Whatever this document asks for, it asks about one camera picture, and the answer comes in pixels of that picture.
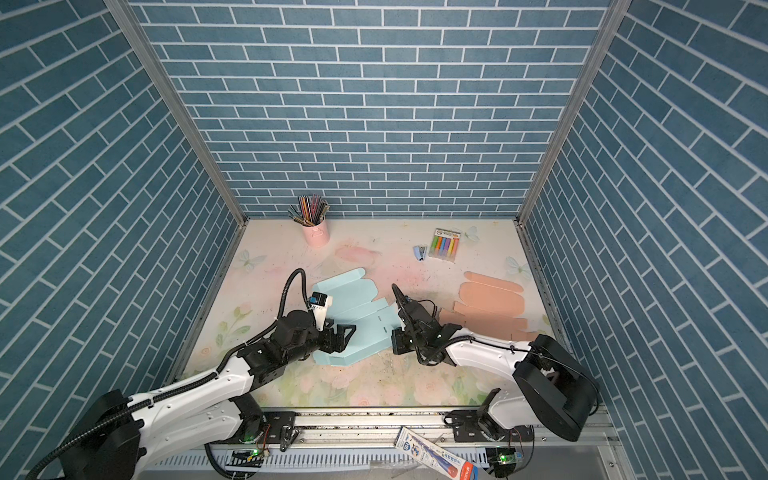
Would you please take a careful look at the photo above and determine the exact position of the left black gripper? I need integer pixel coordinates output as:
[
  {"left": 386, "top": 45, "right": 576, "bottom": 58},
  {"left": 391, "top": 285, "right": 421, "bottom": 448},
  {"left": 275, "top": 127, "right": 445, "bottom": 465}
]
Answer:
[{"left": 284, "top": 318, "right": 359, "bottom": 367}]

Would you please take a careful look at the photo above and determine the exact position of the mint green paper box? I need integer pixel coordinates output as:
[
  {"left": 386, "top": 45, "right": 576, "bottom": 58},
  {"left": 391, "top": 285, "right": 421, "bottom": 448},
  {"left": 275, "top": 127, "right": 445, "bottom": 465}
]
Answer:
[{"left": 312, "top": 268, "right": 401, "bottom": 367}]

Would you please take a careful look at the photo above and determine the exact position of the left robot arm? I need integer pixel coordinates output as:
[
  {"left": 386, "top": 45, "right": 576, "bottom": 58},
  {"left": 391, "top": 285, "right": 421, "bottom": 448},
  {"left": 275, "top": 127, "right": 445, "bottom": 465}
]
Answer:
[{"left": 26, "top": 289, "right": 356, "bottom": 479}]

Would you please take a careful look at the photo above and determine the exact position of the flat pink paper box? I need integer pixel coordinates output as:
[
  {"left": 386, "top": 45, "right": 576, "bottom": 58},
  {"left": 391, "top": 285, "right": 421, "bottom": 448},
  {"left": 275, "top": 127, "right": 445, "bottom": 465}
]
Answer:
[{"left": 439, "top": 272, "right": 538, "bottom": 341}]

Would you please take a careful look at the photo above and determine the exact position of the white red toothpaste box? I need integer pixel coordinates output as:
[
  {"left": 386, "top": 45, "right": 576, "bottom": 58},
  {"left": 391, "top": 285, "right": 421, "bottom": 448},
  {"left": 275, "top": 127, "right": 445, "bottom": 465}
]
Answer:
[{"left": 395, "top": 427, "right": 479, "bottom": 480}]

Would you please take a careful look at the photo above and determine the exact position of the clear case of markers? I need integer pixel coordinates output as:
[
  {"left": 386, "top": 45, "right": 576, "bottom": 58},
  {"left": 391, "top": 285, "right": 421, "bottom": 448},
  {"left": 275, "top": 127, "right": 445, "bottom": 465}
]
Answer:
[{"left": 427, "top": 228, "right": 461, "bottom": 262}]

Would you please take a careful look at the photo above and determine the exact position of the pink pencil cup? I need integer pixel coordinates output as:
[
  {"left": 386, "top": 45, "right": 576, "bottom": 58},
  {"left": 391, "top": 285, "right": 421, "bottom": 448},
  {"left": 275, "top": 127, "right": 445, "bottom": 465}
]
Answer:
[{"left": 302, "top": 220, "right": 330, "bottom": 249}]

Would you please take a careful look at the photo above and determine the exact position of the bundle of coloured pencils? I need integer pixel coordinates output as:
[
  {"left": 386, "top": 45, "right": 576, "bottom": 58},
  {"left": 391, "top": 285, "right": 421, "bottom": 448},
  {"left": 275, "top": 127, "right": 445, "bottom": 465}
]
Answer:
[{"left": 288, "top": 195, "right": 330, "bottom": 227}]

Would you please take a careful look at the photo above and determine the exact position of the left green circuit board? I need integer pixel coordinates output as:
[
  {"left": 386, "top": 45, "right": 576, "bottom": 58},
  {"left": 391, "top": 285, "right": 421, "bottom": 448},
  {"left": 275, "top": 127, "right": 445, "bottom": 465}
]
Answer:
[{"left": 226, "top": 449, "right": 267, "bottom": 469}]

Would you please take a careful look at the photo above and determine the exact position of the green circuit board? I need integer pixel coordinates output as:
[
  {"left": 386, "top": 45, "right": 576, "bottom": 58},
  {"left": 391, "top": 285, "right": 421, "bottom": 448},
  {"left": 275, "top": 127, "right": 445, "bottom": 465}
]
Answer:
[
  {"left": 226, "top": 449, "right": 267, "bottom": 469},
  {"left": 484, "top": 447, "right": 521, "bottom": 479}
]

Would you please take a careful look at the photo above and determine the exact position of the right green circuit board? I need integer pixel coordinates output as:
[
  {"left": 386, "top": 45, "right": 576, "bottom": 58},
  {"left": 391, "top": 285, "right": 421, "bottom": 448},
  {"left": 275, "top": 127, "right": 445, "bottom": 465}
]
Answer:
[{"left": 484, "top": 447, "right": 521, "bottom": 479}]

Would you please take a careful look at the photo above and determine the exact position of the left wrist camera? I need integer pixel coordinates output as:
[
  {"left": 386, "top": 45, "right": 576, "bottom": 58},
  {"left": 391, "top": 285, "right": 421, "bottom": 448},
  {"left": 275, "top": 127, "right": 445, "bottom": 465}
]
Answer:
[{"left": 308, "top": 292, "right": 333, "bottom": 331}]

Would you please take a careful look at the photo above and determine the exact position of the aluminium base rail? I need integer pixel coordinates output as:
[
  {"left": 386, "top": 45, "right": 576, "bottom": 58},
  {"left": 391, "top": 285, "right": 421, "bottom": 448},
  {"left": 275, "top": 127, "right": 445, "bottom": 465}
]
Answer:
[{"left": 146, "top": 407, "right": 634, "bottom": 479}]

